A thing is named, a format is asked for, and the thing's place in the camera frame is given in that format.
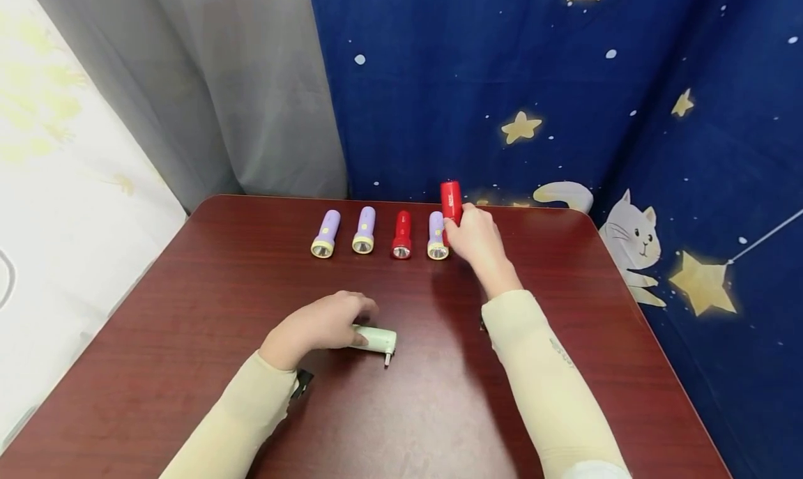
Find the person's left hand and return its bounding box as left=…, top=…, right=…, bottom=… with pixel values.
left=258, top=291, right=380, bottom=372

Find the person's right hand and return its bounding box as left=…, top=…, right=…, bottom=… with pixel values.
left=443, top=203, right=524, bottom=301

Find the red flashlight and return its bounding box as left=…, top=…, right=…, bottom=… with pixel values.
left=439, top=181, right=464, bottom=248
left=391, top=210, right=413, bottom=260

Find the person's right forearm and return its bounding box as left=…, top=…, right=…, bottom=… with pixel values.
left=481, top=289, right=633, bottom=479

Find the person's left forearm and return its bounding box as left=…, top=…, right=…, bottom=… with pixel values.
left=160, top=351, right=300, bottom=479

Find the purple flashlight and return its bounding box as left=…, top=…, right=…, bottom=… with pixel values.
left=427, top=211, right=450, bottom=261
left=310, top=209, right=342, bottom=259
left=351, top=206, right=377, bottom=255

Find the black wrist band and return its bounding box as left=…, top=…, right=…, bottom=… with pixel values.
left=289, top=369, right=314, bottom=400

